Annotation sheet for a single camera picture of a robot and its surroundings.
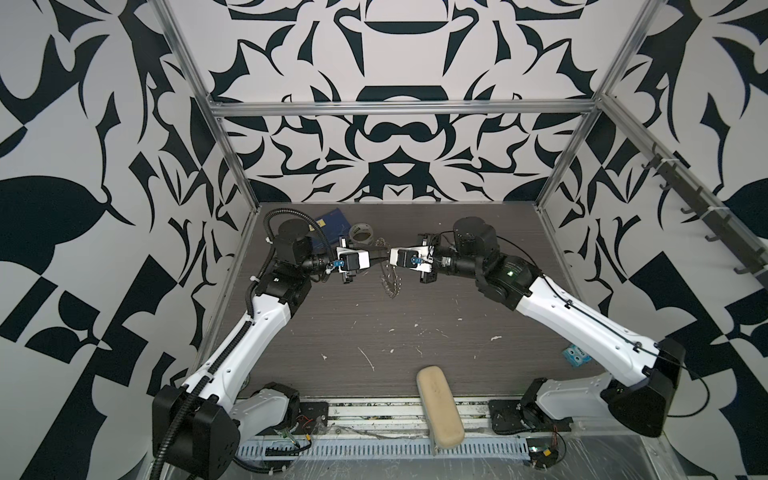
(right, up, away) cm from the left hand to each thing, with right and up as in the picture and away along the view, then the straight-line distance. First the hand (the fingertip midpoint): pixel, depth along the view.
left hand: (387, 240), depth 65 cm
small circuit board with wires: (+36, -50, +6) cm, 62 cm away
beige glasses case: (+13, -40, +8) cm, 43 cm away
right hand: (+2, -1, 0) cm, 2 cm away
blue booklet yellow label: (-20, +5, +47) cm, 51 cm away
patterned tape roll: (-9, +1, +45) cm, 46 cm away
